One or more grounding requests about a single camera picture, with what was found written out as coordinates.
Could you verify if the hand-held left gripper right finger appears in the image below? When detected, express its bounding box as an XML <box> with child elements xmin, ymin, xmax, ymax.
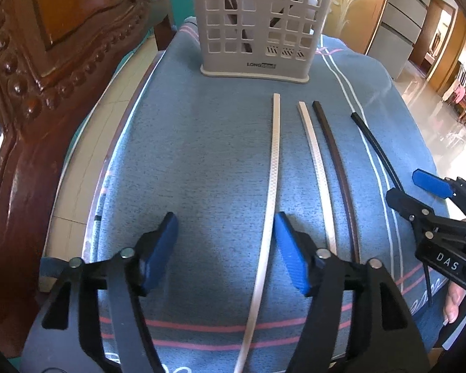
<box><xmin>272</xmin><ymin>212</ymin><xmax>432</xmax><ymax>373</ymax></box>

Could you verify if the dark brown chopstick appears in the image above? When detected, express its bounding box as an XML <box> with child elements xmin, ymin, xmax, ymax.
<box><xmin>223</xmin><ymin>0</ymin><xmax>253</xmax><ymax>53</ymax></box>
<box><xmin>313</xmin><ymin>101</ymin><xmax>361</xmax><ymax>264</ymax></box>

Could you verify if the white chopstick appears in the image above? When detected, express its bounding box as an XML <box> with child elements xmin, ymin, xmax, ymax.
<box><xmin>297</xmin><ymin>102</ymin><xmax>338</xmax><ymax>255</ymax></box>
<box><xmin>233</xmin><ymin>93</ymin><xmax>282</xmax><ymax>373</ymax></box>

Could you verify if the blue striped cloth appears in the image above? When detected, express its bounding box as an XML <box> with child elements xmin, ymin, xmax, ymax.
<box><xmin>21</xmin><ymin>16</ymin><xmax>451</xmax><ymax>373</ymax></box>

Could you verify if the wooden door frame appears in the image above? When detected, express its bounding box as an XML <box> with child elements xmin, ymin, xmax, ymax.
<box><xmin>408</xmin><ymin>0</ymin><xmax>466</xmax><ymax>94</ymax></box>

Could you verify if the painted glass sliding door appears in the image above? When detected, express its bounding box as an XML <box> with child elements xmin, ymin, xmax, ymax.
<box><xmin>328</xmin><ymin>0</ymin><xmax>395</xmax><ymax>55</ymax></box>

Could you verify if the pink clothing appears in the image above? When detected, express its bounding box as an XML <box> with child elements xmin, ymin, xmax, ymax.
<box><xmin>448</xmin><ymin>81</ymin><xmax>466</xmax><ymax>105</ymax></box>

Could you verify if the grey plastic utensil holder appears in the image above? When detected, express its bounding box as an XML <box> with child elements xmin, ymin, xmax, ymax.
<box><xmin>190</xmin><ymin>0</ymin><xmax>338</xmax><ymax>85</ymax></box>

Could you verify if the carved wooden chair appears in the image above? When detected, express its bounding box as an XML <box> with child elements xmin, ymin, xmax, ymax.
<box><xmin>0</xmin><ymin>0</ymin><xmax>175</xmax><ymax>358</ymax></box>

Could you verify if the silver refrigerator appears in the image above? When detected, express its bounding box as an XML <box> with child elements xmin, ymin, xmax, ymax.
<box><xmin>365</xmin><ymin>0</ymin><xmax>430</xmax><ymax>82</ymax></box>

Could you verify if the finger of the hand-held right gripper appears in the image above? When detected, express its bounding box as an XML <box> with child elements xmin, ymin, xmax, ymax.
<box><xmin>412</xmin><ymin>169</ymin><xmax>466</xmax><ymax>222</ymax></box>
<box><xmin>386</xmin><ymin>187</ymin><xmax>466</xmax><ymax>242</ymax></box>

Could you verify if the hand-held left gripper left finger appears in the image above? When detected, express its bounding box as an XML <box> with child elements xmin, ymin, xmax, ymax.
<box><xmin>21</xmin><ymin>212</ymin><xmax>179</xmax><ymax>373</ymax></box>

